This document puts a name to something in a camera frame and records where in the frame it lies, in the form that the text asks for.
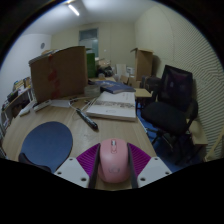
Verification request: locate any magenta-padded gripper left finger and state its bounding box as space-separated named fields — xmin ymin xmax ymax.
xmin=54 ymin=143 xmax=102 ymax=190

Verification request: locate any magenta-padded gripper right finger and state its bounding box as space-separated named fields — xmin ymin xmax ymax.
xmin=126 ymin=142 xmax=173 ymax=190

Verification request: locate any pink computer mouse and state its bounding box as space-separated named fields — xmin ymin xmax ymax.
xmin=98 ymin=138 xmax=131 ymax=184

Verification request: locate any blue mouse pad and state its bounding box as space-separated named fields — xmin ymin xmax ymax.
xmin=18 ymin=120 xmax=74 ymax=174

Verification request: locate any black marker pen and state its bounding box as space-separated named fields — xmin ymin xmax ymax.
xmin=75 ymin=107 xmax=100 ymax=131

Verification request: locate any black office chair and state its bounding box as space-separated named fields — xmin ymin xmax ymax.
xmin=141 ymin=64 xmax=200 ymax=165

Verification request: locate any white paper sheet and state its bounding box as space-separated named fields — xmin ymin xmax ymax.
xmin=49 ymin=98 xmax=73 ymax=109

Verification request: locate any white remote control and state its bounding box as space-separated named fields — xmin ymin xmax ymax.
xmin=32 ymin=99 xmax=53 ymax=113

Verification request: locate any white book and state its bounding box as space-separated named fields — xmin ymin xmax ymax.
xmin=85 ymin=90 xmax=138 ymax=123

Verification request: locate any flat white device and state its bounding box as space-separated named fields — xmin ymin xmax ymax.
xmin=18 ymin=102 xmax=36 ymax=117

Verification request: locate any clear plastic container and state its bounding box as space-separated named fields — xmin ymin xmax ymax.
xmin=83 ymin=84 xmax=101 ymax=99

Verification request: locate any cluttered shelf unit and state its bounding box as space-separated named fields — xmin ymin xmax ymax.
xmin=0 ymin=76 xmax=35 ymax=135

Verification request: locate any blue book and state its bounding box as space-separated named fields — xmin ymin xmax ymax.
xmin=94 ymin=79 xmax=137 ymax=95

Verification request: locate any large brown cardboard box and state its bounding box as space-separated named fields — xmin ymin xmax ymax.
xmin=28 ymin=45 xmax=89 ymax=105

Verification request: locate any tall open cardboard box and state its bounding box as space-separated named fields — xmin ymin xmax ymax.
xmin=130 ymin=47 xmax=155 ymax=82

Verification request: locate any ceiling light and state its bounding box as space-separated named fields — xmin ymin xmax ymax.
xmin=66 ymin=2 xmax=81 ymax=17

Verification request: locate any thin white cable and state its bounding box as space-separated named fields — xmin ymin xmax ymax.
xmin=67 ymin=96 xmax=99 ymax=115

